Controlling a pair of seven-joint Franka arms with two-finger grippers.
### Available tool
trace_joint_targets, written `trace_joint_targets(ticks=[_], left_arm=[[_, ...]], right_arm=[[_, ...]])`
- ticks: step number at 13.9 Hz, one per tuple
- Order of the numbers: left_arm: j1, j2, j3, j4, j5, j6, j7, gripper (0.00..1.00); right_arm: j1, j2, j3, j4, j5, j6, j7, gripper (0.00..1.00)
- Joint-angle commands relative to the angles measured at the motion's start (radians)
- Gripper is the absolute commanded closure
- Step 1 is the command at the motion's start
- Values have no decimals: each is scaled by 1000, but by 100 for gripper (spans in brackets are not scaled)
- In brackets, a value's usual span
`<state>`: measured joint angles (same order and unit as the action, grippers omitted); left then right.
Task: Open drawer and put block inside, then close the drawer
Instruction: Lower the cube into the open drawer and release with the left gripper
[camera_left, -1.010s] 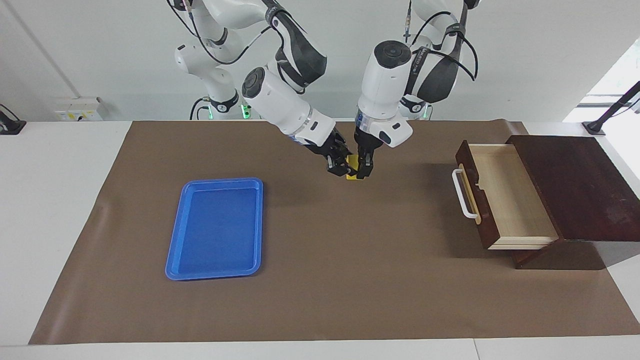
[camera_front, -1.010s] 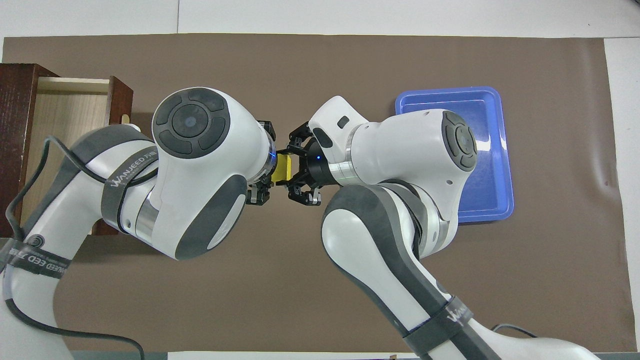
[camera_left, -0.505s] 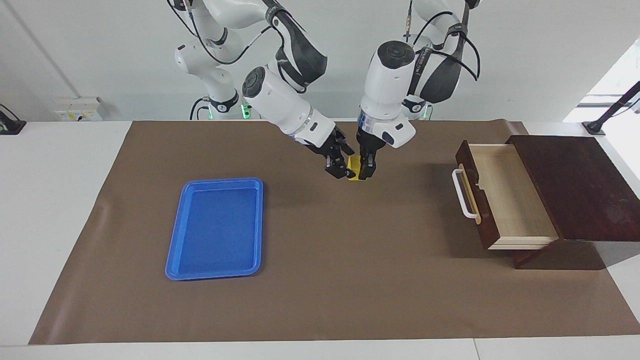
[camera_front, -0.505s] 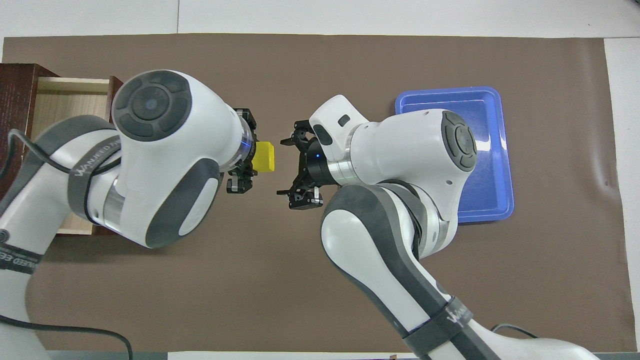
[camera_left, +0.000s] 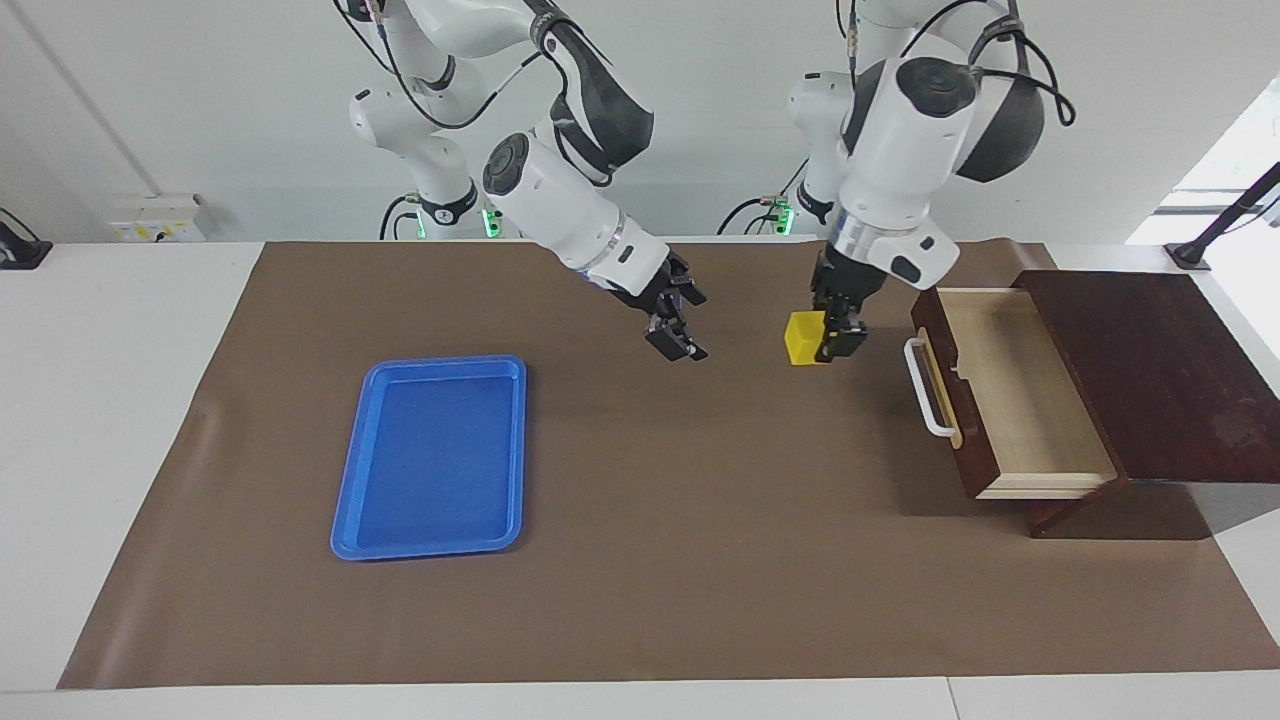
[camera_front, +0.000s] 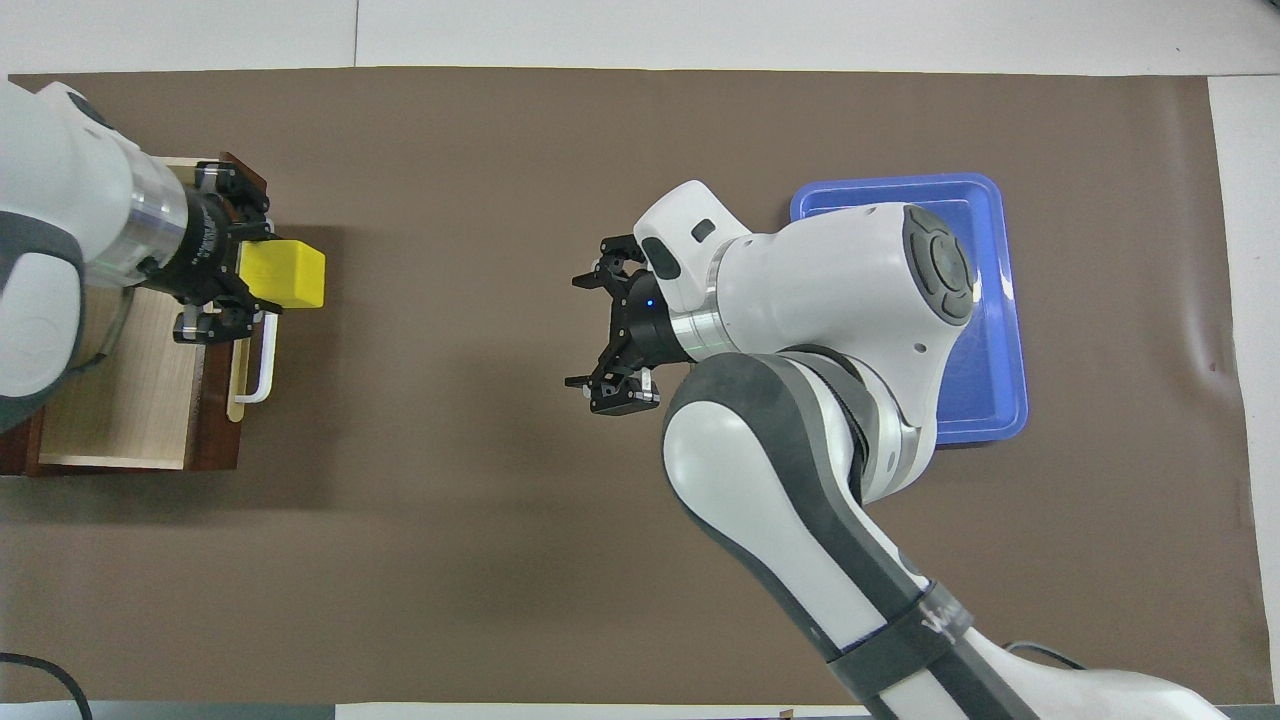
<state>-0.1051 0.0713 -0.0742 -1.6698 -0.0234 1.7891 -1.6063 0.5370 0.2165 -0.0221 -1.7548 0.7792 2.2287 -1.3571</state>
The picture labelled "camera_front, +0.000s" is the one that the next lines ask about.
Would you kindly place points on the brown paper table mat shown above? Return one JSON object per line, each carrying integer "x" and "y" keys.
{"x": 450, "y": 550}

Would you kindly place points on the wooden drawer with light interior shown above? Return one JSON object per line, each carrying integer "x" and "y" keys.
{"x": 130, "y": 400}

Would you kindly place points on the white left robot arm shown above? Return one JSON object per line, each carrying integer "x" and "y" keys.
{"x": 50, "y": 180}

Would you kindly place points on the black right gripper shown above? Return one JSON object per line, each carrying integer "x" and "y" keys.
{"x": 640, "y": 330}

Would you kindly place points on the yellow cube block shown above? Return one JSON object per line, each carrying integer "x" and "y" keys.
{"x": 290, "y": 275}

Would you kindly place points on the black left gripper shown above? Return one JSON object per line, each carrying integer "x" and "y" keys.
{"x": 205, "y": 255}

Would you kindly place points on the blue plastic tray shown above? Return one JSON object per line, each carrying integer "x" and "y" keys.
{"x": 1000, "y": 380}

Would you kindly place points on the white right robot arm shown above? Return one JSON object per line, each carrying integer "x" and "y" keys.
{"x": 850, "y": 280}

